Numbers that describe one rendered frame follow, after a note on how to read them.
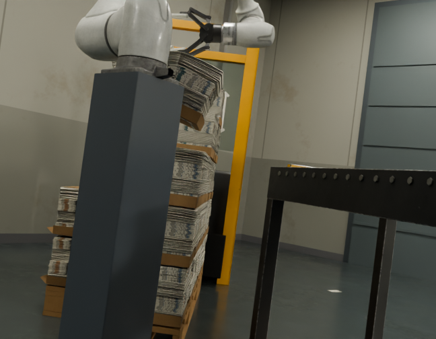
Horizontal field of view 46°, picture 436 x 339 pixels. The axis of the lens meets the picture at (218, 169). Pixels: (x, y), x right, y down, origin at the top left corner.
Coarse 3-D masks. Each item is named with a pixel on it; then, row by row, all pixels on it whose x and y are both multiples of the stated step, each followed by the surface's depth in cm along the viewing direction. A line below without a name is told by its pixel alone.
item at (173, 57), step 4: (172, 52) 195; (176, 52) 195; (180, 52) 194; (172, 56) 195; (176, 56) 195; (168, 60) 195; (172, 60) 195; (176, 60) 195; (168, 64) 195; (172, 64) 195; (176, 64) 195; (172, 68) 194; (172, 76) 194
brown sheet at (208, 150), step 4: (180, 144) 252; (184, 144) 252; (188, 148) 252; (192, 148) 252; (196, 148) 252; (200, 148) 252; (204, 148) 252; (208, 148) 252; (212, 148) 256; (208, 152) 252; (212, 152) 261; (212, 156) 266
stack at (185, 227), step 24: (192, 168) 196; (192, 192) 195; (168, 216) 196; (192, 216) 195; (168, 240) 195; (192, 240) 197; (192, 264) 225; (168, 288) 195; (192, 288) 241; (168, 312) 195; (192, 312) 273
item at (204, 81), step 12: (180, 60) 194; (192, 60) 194; (180, 72) 194; (192, 72) 194; (204, 72) 194; (216, 72) 194; (180, 84) 194; (192, 84) 194; (204, 84) 194; (216, 84) 194; (192, 96) 193; (204, 96) 193; (216, 96) 221; (192, 108) 194; (204, 108) 200; (180, 120) 207
